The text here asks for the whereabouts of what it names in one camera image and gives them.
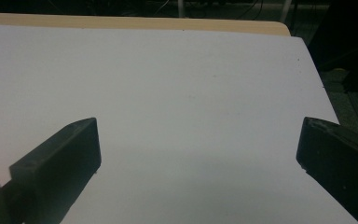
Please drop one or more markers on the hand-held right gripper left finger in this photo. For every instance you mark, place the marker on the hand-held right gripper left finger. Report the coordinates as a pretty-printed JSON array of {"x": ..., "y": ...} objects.
[{"x": 59, "y": 165}]

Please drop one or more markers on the white table cover sheet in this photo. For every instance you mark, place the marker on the white table cover sheet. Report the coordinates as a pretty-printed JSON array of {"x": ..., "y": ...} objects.
[{"x": 167, "y": 93}]

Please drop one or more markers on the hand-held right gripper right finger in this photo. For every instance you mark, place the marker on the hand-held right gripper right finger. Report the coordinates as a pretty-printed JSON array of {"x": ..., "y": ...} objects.
[{"x": 338, "y": 161}]

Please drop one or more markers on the light wooden table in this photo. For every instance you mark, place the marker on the light wooden table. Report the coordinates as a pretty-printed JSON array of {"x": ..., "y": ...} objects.
[{"x": 136, "y": 23}]

